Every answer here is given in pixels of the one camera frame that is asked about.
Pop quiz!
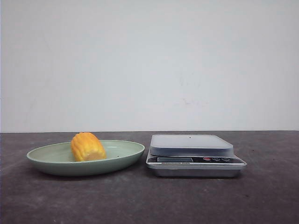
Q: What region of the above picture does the yellow corn cob piece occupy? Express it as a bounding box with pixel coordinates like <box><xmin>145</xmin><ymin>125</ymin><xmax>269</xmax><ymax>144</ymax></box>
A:
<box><xmin>71</xmin><ymin>132</ymin><xmax>107</xmax><ymax>161</ymax></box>

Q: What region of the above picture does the silver digital kitchen scale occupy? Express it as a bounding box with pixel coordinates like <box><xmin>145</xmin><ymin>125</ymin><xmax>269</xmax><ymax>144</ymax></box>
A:
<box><xmin>146</xmin><ymin>134</ymin><xmax>247</xmax><ymax>177</ymax></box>

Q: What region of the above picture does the green oval plate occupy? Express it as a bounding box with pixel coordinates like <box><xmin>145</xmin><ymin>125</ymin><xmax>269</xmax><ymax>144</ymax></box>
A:
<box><xmin>27</xmin><ymin>140</ymin><xmax>145</xmax><ymax>176</ymax></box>

